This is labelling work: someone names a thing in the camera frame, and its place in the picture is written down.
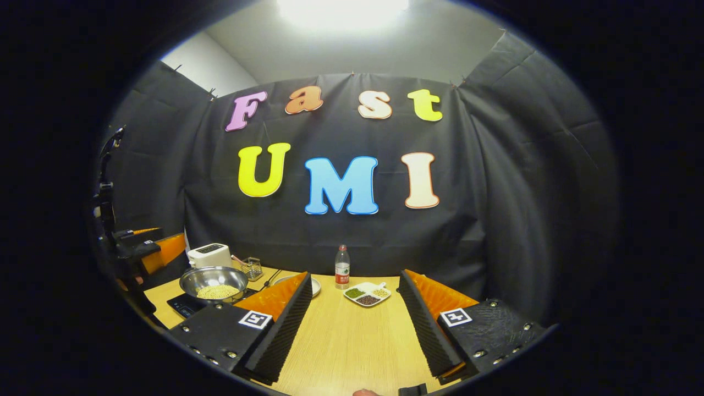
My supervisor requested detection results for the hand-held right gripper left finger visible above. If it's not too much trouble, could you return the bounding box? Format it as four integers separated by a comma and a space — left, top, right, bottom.
168, 271, 313, 386

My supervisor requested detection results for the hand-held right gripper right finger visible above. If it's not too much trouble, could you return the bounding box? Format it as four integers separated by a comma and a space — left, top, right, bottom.
397, 268, 551, 386

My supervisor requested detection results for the steel pot with black handle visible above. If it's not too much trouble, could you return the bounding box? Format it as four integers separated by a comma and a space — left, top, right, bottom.
179, 266, 249, 303

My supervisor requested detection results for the black induction cooktop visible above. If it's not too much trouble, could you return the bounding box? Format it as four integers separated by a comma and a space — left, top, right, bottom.
167, 288, 259, 320

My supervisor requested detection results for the heap of soybeans in pot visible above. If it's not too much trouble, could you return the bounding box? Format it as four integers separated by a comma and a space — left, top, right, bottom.
197, 284, 241, 300

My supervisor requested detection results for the white toaster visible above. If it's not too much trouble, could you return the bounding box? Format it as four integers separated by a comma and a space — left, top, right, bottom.
186, 243, 233, 270

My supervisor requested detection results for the white round plate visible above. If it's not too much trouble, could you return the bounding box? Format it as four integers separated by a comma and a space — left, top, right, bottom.
273, 274, 322, 298

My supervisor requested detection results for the white divided dish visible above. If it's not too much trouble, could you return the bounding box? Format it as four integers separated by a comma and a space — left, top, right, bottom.
343, 282, 392, 307

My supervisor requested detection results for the clear water bottle red label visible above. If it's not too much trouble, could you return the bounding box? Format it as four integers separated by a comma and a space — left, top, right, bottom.
335, 245, 351, 290

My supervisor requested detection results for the large ceiling light panel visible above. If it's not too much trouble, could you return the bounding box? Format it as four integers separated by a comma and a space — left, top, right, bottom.
275, 0, 410, 31

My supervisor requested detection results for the black power cable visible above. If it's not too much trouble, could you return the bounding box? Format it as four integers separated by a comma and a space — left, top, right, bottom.
258, 268, 283, 292

